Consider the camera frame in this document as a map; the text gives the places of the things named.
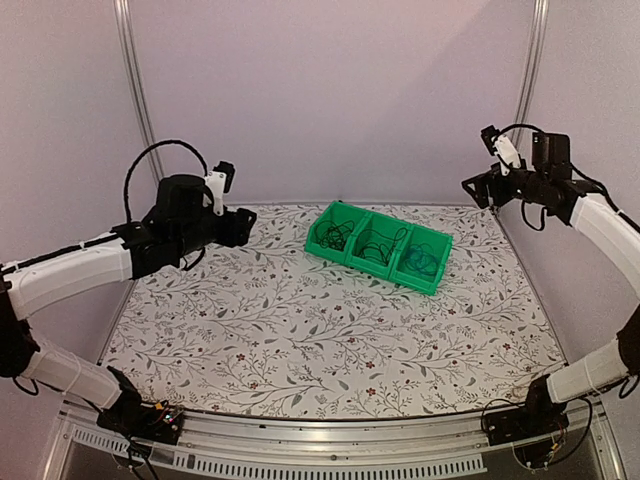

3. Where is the green bin left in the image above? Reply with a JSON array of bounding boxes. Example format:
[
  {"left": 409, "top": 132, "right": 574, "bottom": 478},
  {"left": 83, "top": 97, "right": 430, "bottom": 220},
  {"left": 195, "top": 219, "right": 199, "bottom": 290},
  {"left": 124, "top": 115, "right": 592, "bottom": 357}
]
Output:
[{"left": 305, "top": 201, "right": 368, "bottom": 265}]

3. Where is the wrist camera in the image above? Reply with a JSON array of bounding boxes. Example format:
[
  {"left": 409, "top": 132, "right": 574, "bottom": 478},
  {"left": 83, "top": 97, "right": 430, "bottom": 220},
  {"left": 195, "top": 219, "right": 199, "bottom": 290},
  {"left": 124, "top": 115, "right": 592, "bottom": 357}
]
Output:
[
  {"left": 203, "top": 161, "right": 236, "bottom": 216},
  {"left": 481, "top": 125, "right": 523, "bottom": 176}
]

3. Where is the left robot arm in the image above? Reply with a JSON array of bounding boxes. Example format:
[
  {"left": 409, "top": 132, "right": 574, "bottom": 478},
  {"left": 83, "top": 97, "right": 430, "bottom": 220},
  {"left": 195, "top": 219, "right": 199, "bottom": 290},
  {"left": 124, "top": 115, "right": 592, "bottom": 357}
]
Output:
[{"left": 1, "top": 172, "right": 257, "bottom": 434}]

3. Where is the front aluminium rail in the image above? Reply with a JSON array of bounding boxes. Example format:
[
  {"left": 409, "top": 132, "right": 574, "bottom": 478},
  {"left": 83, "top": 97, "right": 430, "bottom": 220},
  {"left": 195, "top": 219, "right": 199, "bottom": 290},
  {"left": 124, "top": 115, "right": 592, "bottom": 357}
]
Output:
[{"left": 43, "top": 400, "right": 629, "bottom": 479}]

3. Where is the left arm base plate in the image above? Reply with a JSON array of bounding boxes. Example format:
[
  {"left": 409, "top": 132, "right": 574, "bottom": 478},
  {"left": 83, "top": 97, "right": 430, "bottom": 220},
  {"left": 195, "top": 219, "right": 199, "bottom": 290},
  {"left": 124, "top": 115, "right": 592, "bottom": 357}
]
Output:
[{"left": 97, "top": 400, "right": 184, "bottom": 445}]

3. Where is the green bin middle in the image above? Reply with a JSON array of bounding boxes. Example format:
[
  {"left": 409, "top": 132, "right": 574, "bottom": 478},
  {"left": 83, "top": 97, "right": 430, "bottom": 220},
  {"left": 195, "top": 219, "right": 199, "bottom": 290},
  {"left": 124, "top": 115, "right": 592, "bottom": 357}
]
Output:
[{"left": 346, "top": 212, "right": 413, "bottom": 280}]

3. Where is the right aluminium frame post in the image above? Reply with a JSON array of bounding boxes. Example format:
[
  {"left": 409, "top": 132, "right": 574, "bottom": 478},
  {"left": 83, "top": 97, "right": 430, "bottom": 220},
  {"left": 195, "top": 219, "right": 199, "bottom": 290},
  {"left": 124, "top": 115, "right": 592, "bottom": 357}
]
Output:
[{"left": 515, "top": 0, "right": 550, "bottom": 124}]

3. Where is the floral table mat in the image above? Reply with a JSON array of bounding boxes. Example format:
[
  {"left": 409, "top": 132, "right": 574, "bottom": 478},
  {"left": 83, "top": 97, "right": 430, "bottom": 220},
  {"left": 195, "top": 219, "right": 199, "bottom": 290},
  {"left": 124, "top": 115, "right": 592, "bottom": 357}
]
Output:
[{"left": 103, "top": 205, "right": 564, "bottom": 419}]

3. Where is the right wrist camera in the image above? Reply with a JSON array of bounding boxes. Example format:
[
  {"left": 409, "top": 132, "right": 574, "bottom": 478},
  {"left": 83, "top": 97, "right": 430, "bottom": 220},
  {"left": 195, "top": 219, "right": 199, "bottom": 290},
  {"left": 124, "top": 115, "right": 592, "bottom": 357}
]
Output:
[{"left": 481, "top": 125, "right": 523, "bottom": 176}]

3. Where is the green bin right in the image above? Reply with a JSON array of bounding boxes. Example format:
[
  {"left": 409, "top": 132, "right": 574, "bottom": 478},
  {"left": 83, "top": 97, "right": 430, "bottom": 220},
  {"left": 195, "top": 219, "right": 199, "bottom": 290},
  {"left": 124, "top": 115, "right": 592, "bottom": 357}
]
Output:
[{"left": 390, "top": 225, "right": 453, "bottom": 296}]

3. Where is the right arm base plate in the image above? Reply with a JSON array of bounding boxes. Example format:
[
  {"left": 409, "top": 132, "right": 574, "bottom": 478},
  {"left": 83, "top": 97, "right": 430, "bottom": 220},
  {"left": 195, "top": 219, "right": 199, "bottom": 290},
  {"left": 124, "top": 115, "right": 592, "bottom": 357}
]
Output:
[{"left": 480, "top": 406, "right": 569, "bottom": 470}]

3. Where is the green bin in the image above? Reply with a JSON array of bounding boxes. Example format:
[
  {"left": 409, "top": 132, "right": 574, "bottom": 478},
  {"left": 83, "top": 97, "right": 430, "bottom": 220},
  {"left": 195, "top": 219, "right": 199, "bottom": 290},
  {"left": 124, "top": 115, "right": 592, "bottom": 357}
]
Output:
[
  {"left": 305, "top": 201, "right": 368, "bottom": 265},
  {"left": 346, "top": 212, "right": 413, "bottom": 280},
  {"left": 390, "top": 225, "right": 453, "bottom": 296}
]

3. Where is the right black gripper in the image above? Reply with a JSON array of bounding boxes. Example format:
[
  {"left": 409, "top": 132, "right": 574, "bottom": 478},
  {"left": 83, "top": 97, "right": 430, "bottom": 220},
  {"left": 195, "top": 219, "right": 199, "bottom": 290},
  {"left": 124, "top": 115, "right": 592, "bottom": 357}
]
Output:
[{"left": 460, "top": 161, "right": 548, "bottom": 210}]

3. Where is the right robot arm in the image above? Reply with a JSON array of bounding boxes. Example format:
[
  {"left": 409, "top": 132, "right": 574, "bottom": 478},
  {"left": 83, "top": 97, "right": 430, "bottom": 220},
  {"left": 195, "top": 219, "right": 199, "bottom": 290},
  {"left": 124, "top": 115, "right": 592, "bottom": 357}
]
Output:
[{"left": 462, "top": 125, "right": 639, "bottom": 443}]

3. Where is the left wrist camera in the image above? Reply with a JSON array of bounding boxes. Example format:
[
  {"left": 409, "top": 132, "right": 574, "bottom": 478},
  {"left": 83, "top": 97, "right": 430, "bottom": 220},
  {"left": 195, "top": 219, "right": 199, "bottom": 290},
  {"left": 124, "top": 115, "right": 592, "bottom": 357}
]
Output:
[{"left": 203, "top": 161, "right": 236, "bottom": 216}]

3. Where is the aluminium frame post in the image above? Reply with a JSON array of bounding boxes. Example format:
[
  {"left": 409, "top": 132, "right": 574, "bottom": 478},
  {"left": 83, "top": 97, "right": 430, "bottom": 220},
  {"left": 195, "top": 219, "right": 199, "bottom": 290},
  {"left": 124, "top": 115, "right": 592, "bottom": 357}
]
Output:
[
  {"left": 112, "top": 0, "right": 175, "bottom": 214},
  {"left": 515, "top": 0, "right": 550, "bottom": 124}
]

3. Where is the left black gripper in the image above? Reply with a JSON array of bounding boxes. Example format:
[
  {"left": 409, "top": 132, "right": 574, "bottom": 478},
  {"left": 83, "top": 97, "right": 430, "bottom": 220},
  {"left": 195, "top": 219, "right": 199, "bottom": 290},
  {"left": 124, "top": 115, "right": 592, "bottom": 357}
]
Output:
[{"left": 174, "top": 207, "right": 256, "bottom": 259}]

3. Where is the left aluminium frame post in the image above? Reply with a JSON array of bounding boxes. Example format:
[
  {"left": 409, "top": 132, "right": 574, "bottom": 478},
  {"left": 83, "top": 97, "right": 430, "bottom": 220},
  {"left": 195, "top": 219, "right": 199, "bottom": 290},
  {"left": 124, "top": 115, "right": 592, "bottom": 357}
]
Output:
[{"left": 112, "top": 0, "right": 175, "bottom": 214}]

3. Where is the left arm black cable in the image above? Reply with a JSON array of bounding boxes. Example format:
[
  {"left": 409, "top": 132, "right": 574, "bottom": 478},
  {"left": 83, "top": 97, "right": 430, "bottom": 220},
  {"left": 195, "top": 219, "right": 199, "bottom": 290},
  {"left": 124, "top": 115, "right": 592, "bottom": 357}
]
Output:
[{"left": 123, "top": 139, "right": 210, "bottom": 224}]

